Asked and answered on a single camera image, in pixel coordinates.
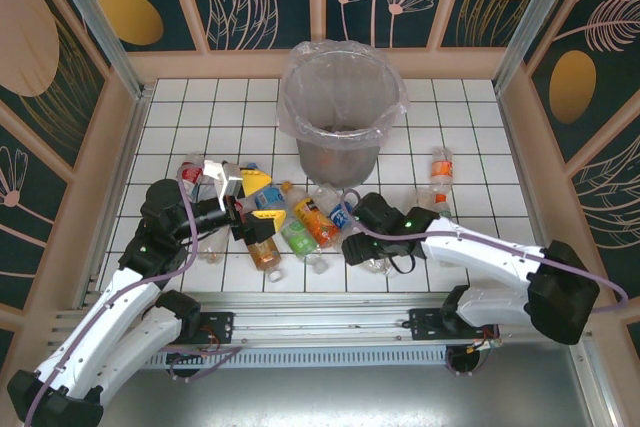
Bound large crushed clear bottle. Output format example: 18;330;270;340
344;246;401;278

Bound blue label water bottle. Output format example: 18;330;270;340
243;161;289;226

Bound amber tea bottle white cap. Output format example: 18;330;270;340
244;239;286;282

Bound green label bottle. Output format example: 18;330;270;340
279;220;331;276

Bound clear plastic bottle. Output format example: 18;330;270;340
412;186;451;218

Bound orange juice bottle yellow cap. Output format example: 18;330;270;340
281;181;345;250

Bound cola bottle red cap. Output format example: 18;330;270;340
198;196;241;266

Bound clear bottle orange label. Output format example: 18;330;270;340
429;146;455;206

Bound grey plastic bin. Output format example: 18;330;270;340
284;44;406;189

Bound clear bottle red label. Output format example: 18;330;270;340
177;150;206;193

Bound grey metal panel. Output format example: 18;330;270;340
47;366;616;427

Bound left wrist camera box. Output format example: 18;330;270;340
202;159;245;201

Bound purple cable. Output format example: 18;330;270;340
339;189;630;378
22;166;246;423

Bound aluminium side rail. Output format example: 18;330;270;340
74;86;156;311
494;86;569;301

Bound aluminium front rail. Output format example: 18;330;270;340
47;291;599;353

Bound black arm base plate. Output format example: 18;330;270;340
143;310;236;346
408;307;501;343

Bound slotted grey cable duct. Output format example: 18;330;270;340
67;346;451;371

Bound aluminium frame post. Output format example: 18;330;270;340
492;0;586;98
39;0;154;101

